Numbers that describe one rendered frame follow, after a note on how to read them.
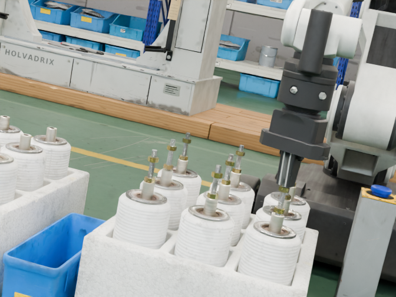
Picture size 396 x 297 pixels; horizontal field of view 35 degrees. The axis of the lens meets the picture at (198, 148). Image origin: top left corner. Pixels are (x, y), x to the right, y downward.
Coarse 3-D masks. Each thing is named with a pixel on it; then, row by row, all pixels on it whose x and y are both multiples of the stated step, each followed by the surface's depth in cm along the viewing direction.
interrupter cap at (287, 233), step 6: (258, 222) 111; (264, 222) 112; (258, 228) 108; (264, 228) 110; (282, 228) 111; (288, 228) 112; (264, 234) 107; (270, 234) 106; (276, 234) 107; (282, 234) 108; (288, 234) 108; (294, 234) 109
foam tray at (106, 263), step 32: (96, 256) 110; (128, 256) 108; (160, 256) 107; (96, 288) 111; (128, 288) 109; (160, 288) 108; (192, 288) 107; (224, 288) 105; (256, 288) 104; (288, 288) 104
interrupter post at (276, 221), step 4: (272, 216) 109; (276, 216) 108; (280, 216) 108; (284, 216) 109; (272, 220) 109; (276, 220) 108; (280, 220) 108; (272, 224) 109; (276, 224) 108; (280, 224) 108; (272, 228) 109; (276, 228) 108; (280, 228) 109; (276, 232) 109
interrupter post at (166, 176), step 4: (164, 172) 124; (168, 172) 124; (172, 172) 125; (164, 176) 124; (168, 176) 124; (160, 180) 125; (164, 180) 124; (168, 180) 125; (164, 184) 125; (168, 184) 125
